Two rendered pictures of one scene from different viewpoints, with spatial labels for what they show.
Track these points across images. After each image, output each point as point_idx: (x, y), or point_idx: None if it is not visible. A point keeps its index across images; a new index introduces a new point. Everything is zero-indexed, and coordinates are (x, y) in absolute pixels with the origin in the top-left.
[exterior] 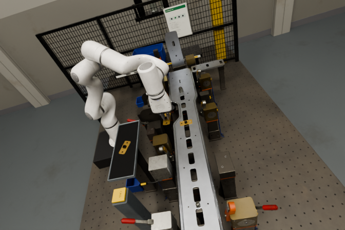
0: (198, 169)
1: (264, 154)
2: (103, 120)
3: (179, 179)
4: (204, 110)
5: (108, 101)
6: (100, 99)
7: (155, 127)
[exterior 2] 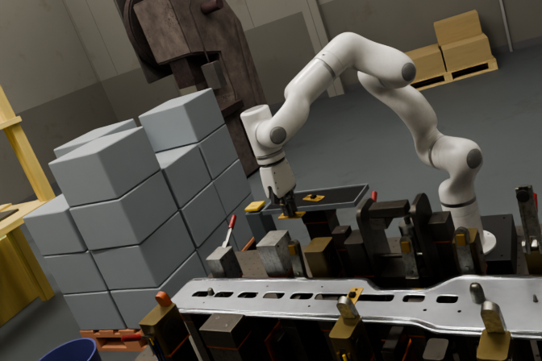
0: (249, 300)
1: None
2: (445, 180)
3: (256, 280)
4: (339, 316)
5: (444, 155)
6: (414, 137)
7: (350, 238)
